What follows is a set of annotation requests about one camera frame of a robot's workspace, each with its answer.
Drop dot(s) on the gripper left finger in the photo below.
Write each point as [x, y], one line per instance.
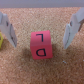
[8, 30]

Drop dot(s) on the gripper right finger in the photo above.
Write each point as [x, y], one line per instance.
[71, 32]

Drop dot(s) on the yellow block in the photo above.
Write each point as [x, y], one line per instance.
[1, 40]

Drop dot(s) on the pink block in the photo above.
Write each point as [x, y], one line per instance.
[41, 45]

